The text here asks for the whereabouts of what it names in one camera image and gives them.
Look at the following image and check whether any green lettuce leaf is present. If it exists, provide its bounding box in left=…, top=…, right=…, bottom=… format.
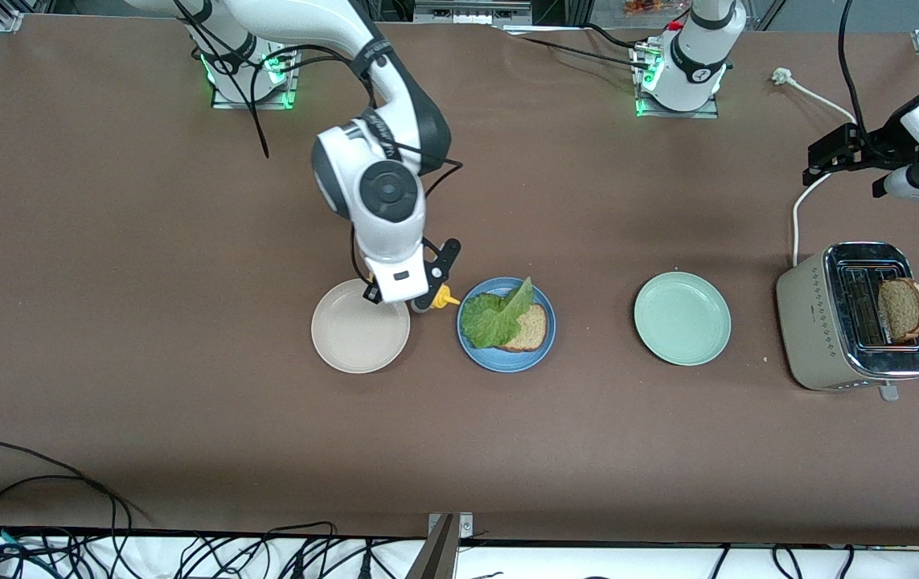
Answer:
left=461, top=277, right=535, bottom=349

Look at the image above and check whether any brown bread slice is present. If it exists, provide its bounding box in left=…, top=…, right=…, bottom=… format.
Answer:
left=499, top=304, right=548, bottom=353
left=877, top=277, right=919, bottom=343

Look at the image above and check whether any off-white plate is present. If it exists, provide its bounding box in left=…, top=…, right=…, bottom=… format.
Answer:
left=311, top=278, right=411, bottom=374

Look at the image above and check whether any blue plate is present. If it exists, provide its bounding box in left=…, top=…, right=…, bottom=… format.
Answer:
left=457, top=277, right=556, bottom=373

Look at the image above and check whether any pale green plate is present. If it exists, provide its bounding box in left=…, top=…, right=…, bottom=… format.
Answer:
left=634, top=272, right=732, bottom=367

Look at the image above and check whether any beige chrome-topped toaster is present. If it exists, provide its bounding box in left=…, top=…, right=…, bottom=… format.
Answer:
left=776, top=241, right=919, bottom=401

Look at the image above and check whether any grey equipment box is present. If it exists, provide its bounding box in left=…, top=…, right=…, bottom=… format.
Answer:
left=413, top=0, right=534, bottom=25

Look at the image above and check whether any dark metal bar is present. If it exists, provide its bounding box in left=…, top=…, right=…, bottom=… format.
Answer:
left=404, top=515, right=460, bottom=579

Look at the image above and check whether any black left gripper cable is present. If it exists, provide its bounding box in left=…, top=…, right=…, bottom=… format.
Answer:
left=839, top=0, right=866, bottom=133

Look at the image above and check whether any white toaster power cable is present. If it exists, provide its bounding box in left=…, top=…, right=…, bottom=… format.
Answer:
left=772, top=68, right=858, bottom=268

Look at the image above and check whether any black looped cable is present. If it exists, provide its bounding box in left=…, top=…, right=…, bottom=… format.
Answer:
left=174, top=0, right=271, bottom=159

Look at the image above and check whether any black cable on table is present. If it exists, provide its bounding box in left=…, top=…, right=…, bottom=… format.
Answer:
left=498, top=27, right=646, bottom=72

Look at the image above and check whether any black floor cable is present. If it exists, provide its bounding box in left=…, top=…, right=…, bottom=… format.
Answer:
left=0, top=438, right=122, bottom=532
left=0, top=474, right=134, bottom=564
left=178, top=521, right=339, bottom=579

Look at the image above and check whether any small metal table bracket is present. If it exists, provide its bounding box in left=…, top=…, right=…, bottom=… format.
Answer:
left=427, top=512, right=474, bottom=538

